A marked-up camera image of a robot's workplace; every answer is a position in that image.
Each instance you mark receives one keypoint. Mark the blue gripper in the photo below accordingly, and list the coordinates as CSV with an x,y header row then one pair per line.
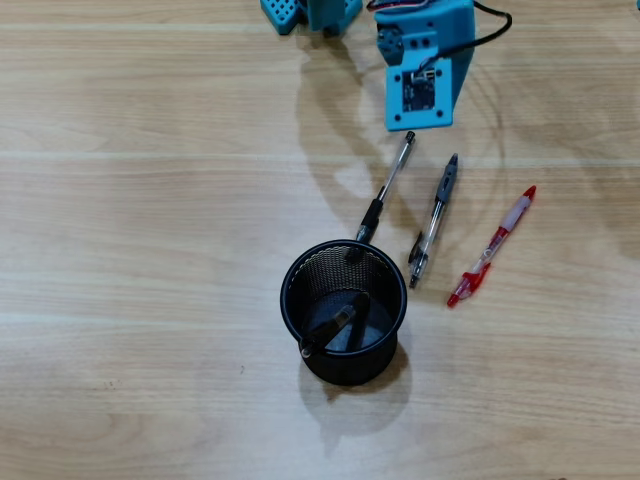
x,y
389,44

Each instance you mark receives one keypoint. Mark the grey grip clear pen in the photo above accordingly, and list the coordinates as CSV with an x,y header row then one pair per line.
x,y
446,182

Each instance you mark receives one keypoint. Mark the black grip clear stick pen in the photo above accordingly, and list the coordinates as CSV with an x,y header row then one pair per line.
x,y
370,215

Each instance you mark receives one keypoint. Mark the red clear retractable pen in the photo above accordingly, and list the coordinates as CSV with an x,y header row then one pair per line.
x,y
500,235

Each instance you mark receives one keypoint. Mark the black retractable pen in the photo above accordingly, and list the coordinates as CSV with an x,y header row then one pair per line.
x,y
330,327

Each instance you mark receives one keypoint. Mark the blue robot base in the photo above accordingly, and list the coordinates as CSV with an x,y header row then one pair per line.
x,y
330,15

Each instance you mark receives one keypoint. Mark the black mesh pen holder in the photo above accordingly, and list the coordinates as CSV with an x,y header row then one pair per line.
x,y
350,370

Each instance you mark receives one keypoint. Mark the blue perforated block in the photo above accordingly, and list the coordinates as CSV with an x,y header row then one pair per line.
x,y
280,15

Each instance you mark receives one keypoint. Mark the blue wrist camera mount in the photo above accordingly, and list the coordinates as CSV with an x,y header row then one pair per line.
x,y
420,100

